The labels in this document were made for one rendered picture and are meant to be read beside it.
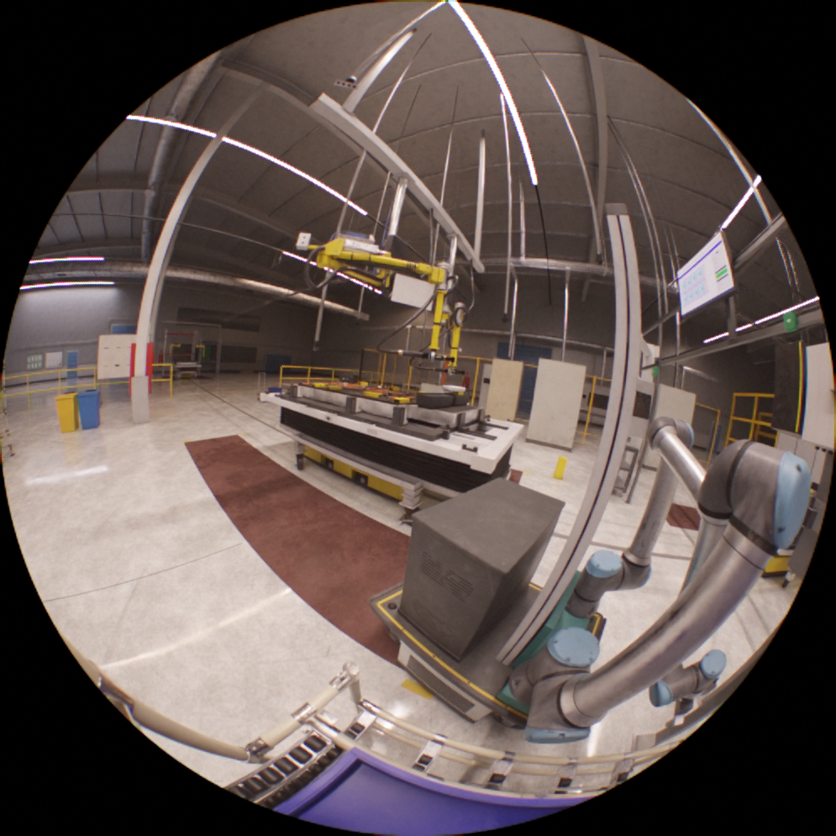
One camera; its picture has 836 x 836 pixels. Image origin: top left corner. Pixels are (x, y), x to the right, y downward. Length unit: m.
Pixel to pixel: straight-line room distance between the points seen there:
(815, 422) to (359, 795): 1.29
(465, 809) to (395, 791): 0.11
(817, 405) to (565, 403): 5.81
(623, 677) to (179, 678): 1.53
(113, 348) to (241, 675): 8.51
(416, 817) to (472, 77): 10.07
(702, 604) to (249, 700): 1.41
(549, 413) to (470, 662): 5.81
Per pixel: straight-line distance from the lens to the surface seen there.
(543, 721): 0.70
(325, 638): 1.43
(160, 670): 1.59
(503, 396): 6.48
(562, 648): 0.74
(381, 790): 0.53
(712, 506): 0.56
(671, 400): 7.16
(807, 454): 8.60
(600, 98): 9.24
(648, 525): 1.15
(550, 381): 6.31
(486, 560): 0.65
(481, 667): 1.07
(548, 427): 6.35
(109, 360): 9.02
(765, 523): 0.45
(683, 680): 0.88
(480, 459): 1.48
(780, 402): 1.23
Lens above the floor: 1.26
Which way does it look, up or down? 10 degrees down
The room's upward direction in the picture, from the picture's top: 7 degrees clockwise
